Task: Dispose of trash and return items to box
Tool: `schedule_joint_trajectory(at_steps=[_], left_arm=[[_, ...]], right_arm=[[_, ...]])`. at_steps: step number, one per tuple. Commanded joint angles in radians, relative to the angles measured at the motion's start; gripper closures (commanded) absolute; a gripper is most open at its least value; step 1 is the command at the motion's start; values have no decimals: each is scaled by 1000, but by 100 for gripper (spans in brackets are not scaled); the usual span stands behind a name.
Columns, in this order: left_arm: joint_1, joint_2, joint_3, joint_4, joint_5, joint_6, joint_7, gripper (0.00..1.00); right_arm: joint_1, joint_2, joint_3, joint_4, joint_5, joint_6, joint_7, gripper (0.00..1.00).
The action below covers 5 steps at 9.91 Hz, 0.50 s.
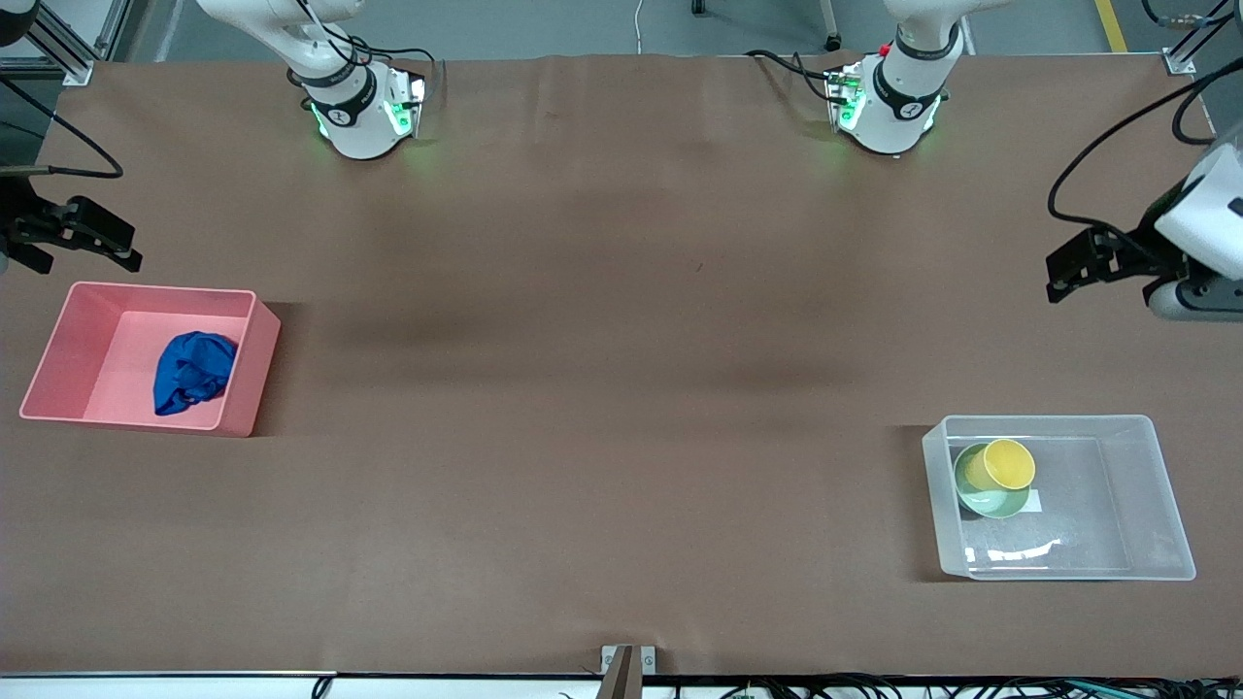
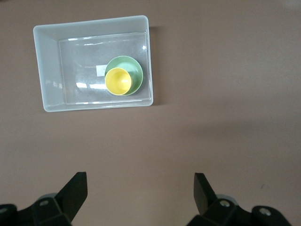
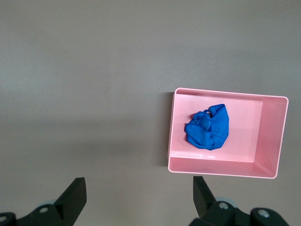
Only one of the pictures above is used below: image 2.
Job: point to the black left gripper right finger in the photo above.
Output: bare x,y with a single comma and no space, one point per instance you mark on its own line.
223,214

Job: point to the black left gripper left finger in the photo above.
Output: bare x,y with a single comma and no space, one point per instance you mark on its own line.
47,212

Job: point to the yellow plastic cup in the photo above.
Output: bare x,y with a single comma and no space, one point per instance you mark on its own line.
117,81

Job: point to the pale green bowl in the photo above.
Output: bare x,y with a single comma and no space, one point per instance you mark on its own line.
135,70

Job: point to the clear plastic box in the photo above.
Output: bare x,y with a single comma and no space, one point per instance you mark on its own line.
50,70

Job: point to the brown table cover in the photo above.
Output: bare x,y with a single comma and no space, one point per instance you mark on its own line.
211,94

